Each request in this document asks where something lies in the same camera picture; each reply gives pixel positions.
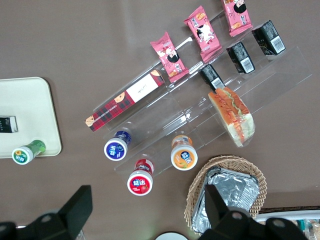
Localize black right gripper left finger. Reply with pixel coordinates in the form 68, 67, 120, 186
0, 184, 94, 240

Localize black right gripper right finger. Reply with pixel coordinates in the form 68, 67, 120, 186
197, 184, 309, 240

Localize sandwich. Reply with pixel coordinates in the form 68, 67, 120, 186
207, 86, 256, 148

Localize cream plastic tray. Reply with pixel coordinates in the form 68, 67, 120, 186
0, 76, 63, 160

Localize wicker basket with foil trays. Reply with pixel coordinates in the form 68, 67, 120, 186
183, 154, 268, 232

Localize red lid gum bottle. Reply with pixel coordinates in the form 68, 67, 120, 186
126, 158, 155, 197

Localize orange lid gum bottle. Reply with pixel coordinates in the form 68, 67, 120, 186
170, 134, 199, 171

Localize blue lid gum bottle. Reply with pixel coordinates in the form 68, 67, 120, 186
103, 129, 132, 161

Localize green lid gum bottle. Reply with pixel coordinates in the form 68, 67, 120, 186
11, 139, 47, 166

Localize red plaid cookie box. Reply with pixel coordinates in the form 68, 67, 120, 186
84, 69, 165, 132

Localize black snack pack with barcode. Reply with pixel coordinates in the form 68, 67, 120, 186
251, 19, 286, 56
0, 115, 19, 134
199, 63, 225, 92
226, 41, 256, 74

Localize clear acrylic stepped stand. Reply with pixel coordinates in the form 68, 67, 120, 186
92, 9, 314, 180

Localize pink cartoon snack pack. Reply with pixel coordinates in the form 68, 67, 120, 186
149, 31, 190, 84
183, 5, 223, 64
223, 0, 253, 38

